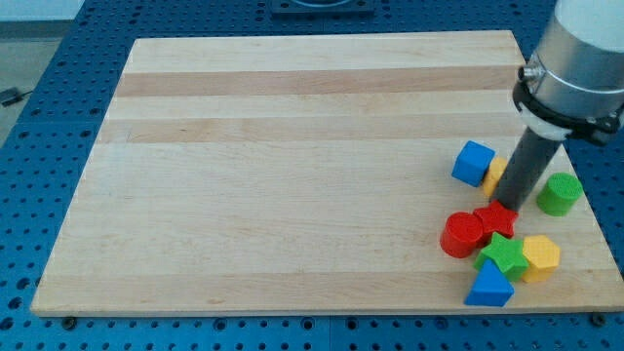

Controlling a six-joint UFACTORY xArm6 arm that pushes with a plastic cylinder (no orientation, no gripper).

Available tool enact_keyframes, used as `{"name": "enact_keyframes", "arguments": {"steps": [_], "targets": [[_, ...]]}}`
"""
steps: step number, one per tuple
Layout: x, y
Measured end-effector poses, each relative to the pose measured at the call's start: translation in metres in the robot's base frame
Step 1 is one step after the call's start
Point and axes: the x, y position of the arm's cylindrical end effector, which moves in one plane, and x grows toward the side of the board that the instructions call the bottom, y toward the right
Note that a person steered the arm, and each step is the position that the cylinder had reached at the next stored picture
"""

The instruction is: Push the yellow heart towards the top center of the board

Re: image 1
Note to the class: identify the yellow heart block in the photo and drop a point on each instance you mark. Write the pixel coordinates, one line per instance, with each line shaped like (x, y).
(494, 173)

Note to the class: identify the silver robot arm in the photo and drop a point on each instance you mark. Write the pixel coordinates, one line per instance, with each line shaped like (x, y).
(572, 84)

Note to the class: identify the wooden board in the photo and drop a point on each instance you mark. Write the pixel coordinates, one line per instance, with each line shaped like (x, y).
(283, 175)

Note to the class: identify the blue cube block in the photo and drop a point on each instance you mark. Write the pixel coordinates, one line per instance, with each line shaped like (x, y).
(472, 163)

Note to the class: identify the red cylinder block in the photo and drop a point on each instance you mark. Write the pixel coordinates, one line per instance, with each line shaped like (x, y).
(461, 235)

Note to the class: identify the red star block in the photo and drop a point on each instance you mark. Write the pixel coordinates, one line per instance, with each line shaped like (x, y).
(495, 218)

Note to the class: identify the blue triangle block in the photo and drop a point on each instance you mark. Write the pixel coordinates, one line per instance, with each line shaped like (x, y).
(490, 288)

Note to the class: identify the green star block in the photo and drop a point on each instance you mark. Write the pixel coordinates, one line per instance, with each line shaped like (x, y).
(506, 254)

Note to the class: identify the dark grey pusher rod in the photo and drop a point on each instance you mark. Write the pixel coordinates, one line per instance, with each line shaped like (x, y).
(531, 157)

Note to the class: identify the yellow hexagon block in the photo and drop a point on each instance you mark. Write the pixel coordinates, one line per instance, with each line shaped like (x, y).
(543, 256)

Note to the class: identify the green cylinder block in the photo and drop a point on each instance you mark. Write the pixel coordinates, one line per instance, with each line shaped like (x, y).
(559, 194)

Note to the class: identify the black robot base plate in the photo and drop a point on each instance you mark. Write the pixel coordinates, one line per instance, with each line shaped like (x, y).
(320, 7)

